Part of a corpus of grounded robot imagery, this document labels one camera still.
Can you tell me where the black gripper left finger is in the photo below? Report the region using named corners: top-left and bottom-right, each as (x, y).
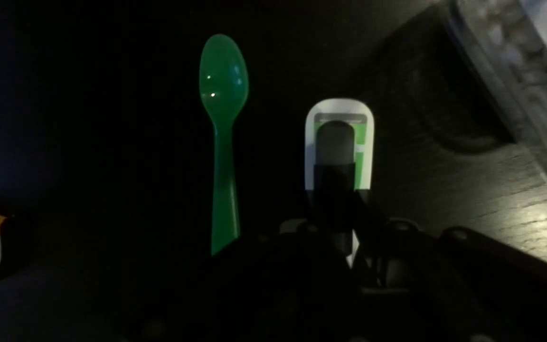
top-left (122, 220), bottom-right (350, 342)

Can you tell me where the clear plastic food container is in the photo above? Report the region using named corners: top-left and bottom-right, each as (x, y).
top-left (441, 0), bottom-right (547, 178)

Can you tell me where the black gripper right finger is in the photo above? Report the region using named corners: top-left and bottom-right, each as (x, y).
top-left (361, 218), bottom-right (547, 342)

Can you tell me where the green plastic spoon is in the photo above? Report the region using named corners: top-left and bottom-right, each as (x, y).
top-left (199, 33), bottom-right (249, 254)

